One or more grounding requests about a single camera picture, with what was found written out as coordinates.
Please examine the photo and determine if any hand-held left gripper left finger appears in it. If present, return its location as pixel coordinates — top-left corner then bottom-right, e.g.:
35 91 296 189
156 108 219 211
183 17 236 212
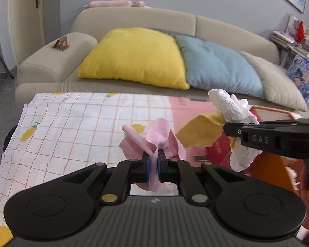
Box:
64 152 152 203

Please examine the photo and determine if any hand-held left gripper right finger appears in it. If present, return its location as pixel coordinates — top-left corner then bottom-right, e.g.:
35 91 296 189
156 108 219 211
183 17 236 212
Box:
158 151 244 203

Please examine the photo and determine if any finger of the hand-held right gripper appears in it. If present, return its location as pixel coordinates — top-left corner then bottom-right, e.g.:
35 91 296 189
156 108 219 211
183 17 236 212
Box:
259 118 309 126
222 122 309 147

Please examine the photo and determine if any pink cloth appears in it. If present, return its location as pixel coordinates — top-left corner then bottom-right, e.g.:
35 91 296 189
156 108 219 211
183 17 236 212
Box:
119 118 188 193

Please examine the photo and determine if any white cloth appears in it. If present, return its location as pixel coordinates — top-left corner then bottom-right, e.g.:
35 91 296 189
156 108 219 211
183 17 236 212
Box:
208 89 261 172

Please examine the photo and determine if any yellow cloth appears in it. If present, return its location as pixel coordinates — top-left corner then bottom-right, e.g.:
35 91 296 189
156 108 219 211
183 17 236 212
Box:
175 112 231 149

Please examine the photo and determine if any beige pillow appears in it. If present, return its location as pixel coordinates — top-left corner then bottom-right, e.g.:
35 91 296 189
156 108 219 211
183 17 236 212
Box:
240 51 309 113

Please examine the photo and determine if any stack of books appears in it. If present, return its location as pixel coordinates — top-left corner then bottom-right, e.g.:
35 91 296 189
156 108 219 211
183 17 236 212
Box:
269 30 300 47

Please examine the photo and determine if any light blue pillow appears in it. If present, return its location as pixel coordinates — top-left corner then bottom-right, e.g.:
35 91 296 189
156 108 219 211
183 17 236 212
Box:
175 34 265 99

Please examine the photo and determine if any checked lemon print tablecloth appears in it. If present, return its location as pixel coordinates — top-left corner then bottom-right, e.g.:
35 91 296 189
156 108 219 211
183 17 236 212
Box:
0 92 176 247

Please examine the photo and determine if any red hanging ornament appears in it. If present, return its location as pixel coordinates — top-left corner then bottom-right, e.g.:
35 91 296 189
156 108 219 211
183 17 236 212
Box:
296 21 306 42

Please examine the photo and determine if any yellow pillow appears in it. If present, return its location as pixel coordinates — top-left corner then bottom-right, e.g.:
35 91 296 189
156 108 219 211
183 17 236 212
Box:
76 27 191 91

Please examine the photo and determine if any beige sofa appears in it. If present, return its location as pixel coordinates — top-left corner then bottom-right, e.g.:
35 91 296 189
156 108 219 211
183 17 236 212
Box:
15 6 309 119

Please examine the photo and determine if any brown phone stand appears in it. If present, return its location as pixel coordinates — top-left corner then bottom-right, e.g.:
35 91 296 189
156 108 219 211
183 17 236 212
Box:
52 36 71 51

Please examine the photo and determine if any pink plush roll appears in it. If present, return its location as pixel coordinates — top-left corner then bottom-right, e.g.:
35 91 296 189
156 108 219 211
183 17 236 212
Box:
83 0 146 9

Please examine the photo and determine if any cream door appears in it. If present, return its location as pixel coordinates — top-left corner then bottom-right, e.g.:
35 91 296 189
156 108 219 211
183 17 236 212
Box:
7 0 47 66

